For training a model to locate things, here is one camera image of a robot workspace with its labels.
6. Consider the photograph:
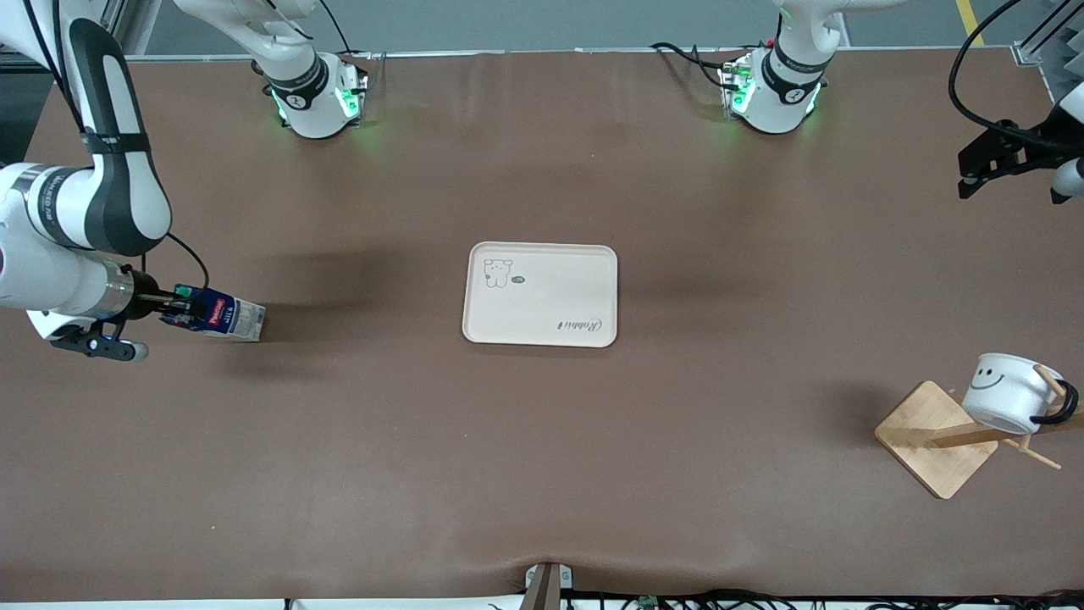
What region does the blue milk carton green cap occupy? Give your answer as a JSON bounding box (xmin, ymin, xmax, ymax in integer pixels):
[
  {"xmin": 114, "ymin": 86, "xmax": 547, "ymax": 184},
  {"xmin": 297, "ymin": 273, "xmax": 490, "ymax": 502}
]
[{"xmin": 161, "ymin": 285, "xmax": 267, "ymax": 342}]

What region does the white smiley mug black handle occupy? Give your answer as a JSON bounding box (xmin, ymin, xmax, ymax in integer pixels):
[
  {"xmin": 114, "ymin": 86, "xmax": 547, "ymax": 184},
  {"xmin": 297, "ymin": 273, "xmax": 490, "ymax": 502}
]
[{"xmin": 961, "ymin": 352, "xmax": 1080, "ymax": 435}]

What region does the wooden cup rack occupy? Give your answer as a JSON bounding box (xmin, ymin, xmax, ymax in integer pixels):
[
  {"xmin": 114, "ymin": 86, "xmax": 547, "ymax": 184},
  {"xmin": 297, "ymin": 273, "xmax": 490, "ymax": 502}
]
[{"xmin": 874, "ymin": 364, "xmax": 1084, "ymax": 500}]

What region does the beige rabbit print tray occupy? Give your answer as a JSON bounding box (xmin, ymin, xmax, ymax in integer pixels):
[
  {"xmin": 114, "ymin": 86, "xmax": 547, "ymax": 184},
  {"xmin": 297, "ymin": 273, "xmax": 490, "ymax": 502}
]
[{"xmin": 462, "ymin": 242, "xmax": 619, "ymax": 348}]

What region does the black right arm base cable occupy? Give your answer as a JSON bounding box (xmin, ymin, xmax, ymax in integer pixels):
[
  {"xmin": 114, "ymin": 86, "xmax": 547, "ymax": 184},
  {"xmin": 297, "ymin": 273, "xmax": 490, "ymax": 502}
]
[{"xmin": 315, "ymin": 0, "xmax": 386, "ymax": 77}]

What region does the black arm base cable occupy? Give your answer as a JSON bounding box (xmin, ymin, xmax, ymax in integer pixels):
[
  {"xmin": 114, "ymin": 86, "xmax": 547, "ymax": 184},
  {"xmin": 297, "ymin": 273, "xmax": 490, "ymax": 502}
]
[
  {"xmin": 315, "ymin": 0, "xmax": 386, "ymax": 77},
  {"xmin": 650, "ymin": 41, "xmax": 746, "ymax": 92}
]

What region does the black left arm base cable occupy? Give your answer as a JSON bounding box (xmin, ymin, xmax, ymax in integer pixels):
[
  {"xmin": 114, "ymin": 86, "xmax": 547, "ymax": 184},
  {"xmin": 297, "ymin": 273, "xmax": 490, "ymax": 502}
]
[{"xmin": 650, "ymin": 41, "xmax": 746, "ymax": 92}]

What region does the camera pole with bracket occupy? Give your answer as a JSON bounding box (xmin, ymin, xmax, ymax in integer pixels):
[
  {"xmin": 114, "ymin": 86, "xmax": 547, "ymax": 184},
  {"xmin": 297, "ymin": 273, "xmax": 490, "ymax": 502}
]
[{"xmin": 521, "ymin": 561, "xmax": 575, "ymax": 610}]

